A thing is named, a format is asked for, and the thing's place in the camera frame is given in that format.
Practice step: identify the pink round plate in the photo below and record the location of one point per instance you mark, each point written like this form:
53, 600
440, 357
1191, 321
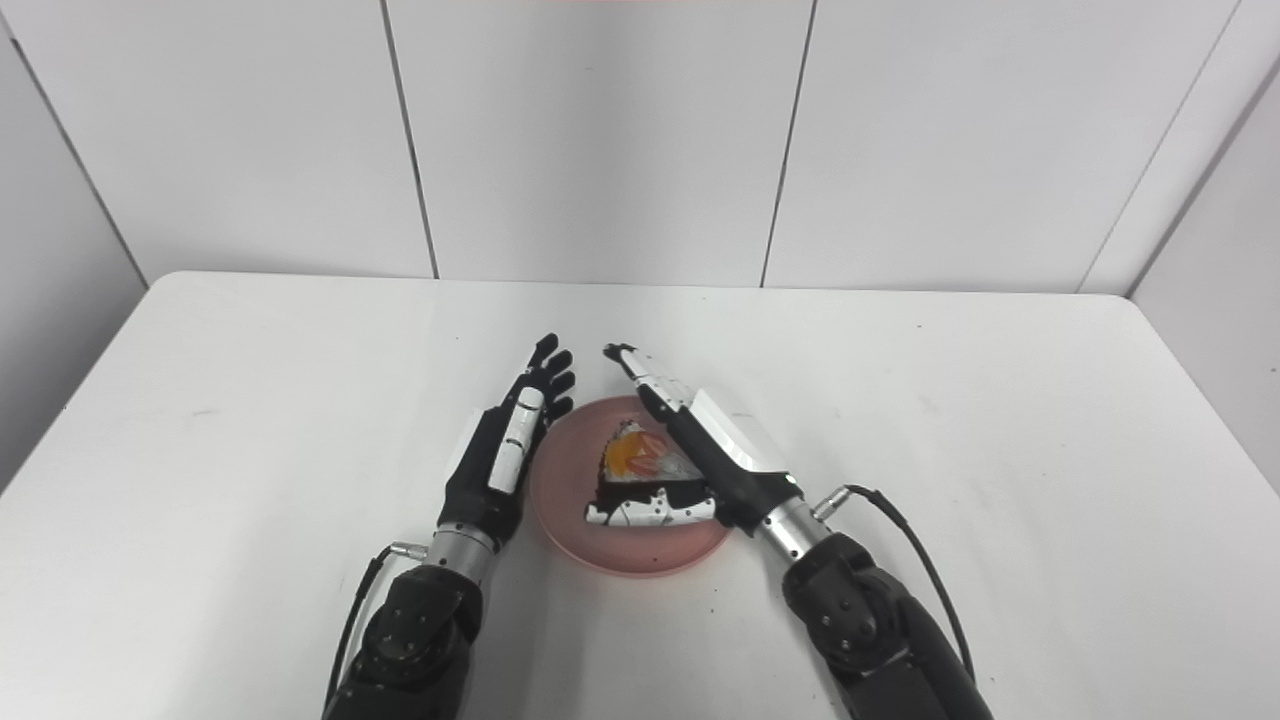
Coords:
640, 550

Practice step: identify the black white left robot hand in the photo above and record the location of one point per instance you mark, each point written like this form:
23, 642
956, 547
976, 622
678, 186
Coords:
480, 490

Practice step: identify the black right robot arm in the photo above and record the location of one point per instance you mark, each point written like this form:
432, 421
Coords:
870, 630

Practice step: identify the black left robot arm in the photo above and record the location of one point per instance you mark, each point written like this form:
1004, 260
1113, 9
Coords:
410, 640

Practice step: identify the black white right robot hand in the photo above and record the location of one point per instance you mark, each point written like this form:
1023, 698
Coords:
730, 460

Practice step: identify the orange toy food piece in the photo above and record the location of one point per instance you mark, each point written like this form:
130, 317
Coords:
640, 460

